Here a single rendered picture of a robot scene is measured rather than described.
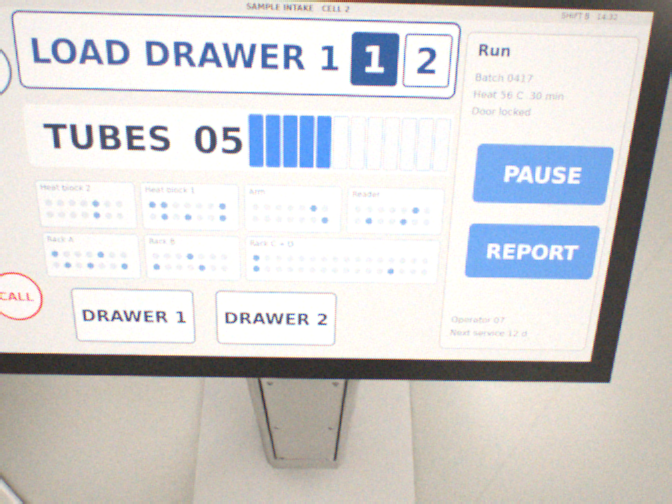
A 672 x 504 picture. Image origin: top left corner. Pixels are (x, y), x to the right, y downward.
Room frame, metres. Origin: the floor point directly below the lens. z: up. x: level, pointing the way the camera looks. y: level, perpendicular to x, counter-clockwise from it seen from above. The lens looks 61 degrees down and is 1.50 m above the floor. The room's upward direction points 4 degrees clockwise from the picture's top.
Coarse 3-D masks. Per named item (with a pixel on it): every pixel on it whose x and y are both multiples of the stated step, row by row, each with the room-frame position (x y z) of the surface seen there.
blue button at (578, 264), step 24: (480, 240) 0.26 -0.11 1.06; (504, 240) 0.26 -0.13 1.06; (528, 240) 0.26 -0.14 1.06; (552, 240) 0.26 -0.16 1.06; (576, 240) 0.27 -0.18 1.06; (480, 264) 0.25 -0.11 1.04; (504, 264) 0.25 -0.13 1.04; (528, 264) 0.25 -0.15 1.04; (552, 264) 0.25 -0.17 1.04; (576, 264) 0.25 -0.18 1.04
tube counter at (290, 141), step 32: (192, 128) 0.30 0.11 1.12; (224, 128) 0.30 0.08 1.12; (256, 128) 0.30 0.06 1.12; (288, 128) 0.30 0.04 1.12; (320, 128) 0.31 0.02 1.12; (352, 128) 0.31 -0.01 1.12; (384, 128) 0.31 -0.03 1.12; (416, 128) 0.31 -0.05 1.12; (448, 128) 0.31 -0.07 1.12; (192, 160) 0.28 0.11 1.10; (224, 160) 0.29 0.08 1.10; (256, 160) 0.29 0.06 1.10; (288, 160) 0.29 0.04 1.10; (320, 160) 0.29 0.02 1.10; (352, 160) 0.29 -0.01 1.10; (384, 160) 0.29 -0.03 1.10; (416, 160) 0.30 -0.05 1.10; (448, 160) 0.30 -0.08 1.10
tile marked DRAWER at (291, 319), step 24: (216, 312) 0.21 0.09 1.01; (240, 312) 0.21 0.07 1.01; (264, 312) 0.21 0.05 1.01; (288, 312) 0.21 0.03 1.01; (312, 312) 0.21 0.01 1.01; (336, 312) 0.21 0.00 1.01; (216, 336) 0.20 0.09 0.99; (240, 336) 0.20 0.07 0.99; (264, 336) 0.20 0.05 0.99; (288, 336) 0.20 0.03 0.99; (312, 336) 0.20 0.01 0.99; (336, 336) 0.20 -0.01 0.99
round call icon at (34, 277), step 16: (0, 272) 0.22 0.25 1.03; (16, 272) 0.22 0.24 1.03; (32, 272) 0.22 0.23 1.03; (0, 288) 0.21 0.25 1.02; (16, 288) 0.21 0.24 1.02; (32, 288) 0.21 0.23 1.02; (0, 304) 0.20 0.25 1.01; (16, 304) 0.20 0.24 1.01; (32, 304) 0.20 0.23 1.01; (0, 320) 0.19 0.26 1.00; (16, 320) 0.19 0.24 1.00; (32, 320) 0.19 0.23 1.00
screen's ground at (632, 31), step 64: (0, 0) 0.35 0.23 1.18; (64, 0) 0.35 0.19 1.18; (128, 0) 0.35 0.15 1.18; (192, 0) 0.35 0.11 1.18; (256, 0) 0.36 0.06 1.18; (512, 64) 0.34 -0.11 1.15; (576, 64) 0.35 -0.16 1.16; (640, 64) 0.35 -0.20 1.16; (0, 128) 0.29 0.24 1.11; (64, 128) 0.29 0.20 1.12; (128, 128) 0.30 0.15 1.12; (512, 128) 0.32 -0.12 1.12; (576, 128) 0.32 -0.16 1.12; (0, 192) 0.26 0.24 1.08; (448, 192) 0.28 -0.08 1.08; (0, 256) 0.23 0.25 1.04; (448, 256) 0.25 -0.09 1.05; (64, 320) 0.20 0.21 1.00; (384, 320) 0.21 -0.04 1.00; (448, 320) 0.22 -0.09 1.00; (512, 320) 0.22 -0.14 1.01; (576, 320) 0.22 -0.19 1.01
